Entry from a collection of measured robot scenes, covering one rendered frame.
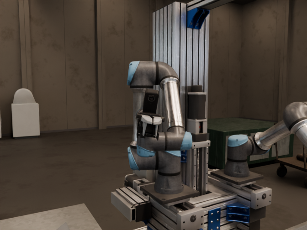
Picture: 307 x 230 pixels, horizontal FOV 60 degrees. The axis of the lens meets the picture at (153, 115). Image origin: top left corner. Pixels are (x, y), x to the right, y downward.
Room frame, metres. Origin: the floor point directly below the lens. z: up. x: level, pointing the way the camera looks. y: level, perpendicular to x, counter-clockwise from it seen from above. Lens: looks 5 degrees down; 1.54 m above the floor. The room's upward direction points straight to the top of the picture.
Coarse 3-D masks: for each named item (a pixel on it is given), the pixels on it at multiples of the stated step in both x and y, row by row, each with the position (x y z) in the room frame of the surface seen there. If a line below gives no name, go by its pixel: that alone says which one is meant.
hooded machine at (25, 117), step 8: (16, 96) 8.34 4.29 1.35; (24, 96) 8.45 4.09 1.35; (32, 96) 8.56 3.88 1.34; (16, 104) 8.31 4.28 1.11; (24, 104) 8.40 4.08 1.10; (32, 104) 8.51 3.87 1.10; (16, 112) 8.30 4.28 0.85; (24, 112) 8.40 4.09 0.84; (32, 112) 8.51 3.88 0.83; (16, 120) 8.29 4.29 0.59; (24, 120) 8.39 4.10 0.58; (32, 120) 8.50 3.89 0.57; (16, 128) 8.29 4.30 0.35; (24, 128) 8.39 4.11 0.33; (32, 128) 8.50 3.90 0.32; (16, 136) 8.28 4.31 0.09; (24, 136) 8.42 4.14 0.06; (32, 136) 8.53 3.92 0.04
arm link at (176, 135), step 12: (168, 72) 1.26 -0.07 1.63; (168, 84) 1.22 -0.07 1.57; (168, 96) 1.18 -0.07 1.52; (168, 108) 1.14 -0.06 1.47; (180, 108) 1.15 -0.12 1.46; (168, 120) 1.10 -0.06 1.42; (180, 120) 1.09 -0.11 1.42; (168, 132) 1.05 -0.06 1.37; (180, 132) 1.05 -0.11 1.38; (168, 144) 1.02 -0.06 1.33; (180, 144) 1.02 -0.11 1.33
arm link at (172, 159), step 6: (156, 156) 1.27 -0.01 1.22; (162, 156) 1.27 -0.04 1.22; (168, 156) 1.27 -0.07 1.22; (174, 156) 1.27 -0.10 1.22; (180, 156) 1.30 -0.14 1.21; (156, 162) 1.26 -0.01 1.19; (162, 162) 1.26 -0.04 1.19; (168, 162) 1.27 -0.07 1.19; (174, 162) 1.27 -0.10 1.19; (156, 168) 1.28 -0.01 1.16; (162, 168) 1.28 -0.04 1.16; (168, 168) 1.27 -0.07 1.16; (174, 168) 1.27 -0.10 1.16
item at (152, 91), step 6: (150, 90) 0.86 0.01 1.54; (156, 90) 0.87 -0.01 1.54; (144, 96) 0.87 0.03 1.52; (150, 96) 0.86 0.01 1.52; (156, 96) 0.86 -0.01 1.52; (144, 102) 0.87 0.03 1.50; (150, 102) 0.87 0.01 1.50; (156, 102) 0.87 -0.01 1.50; (144, 108) 0.88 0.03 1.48; (150, 108) 0.88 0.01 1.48; (156, 108) 0.88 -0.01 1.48
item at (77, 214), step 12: (84, 204) 1.11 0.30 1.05; (24, 216) 1.00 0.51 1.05; (36, 216) 1.00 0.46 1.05; (48, 216) 1.00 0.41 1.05; (60, 216) 1.00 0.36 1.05; (72, 216) 1.00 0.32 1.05; (84, 216) 1.00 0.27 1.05; (0, 228) 0.91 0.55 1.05; (12, 228) 0.91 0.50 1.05; (24, 228) 0.91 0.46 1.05; (36, 228) 0.91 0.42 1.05; (48, 228) 0.91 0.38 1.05; (72, 228) 0.91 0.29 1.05; (84, 228) 0.91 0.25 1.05; (96, 228) 0.91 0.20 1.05
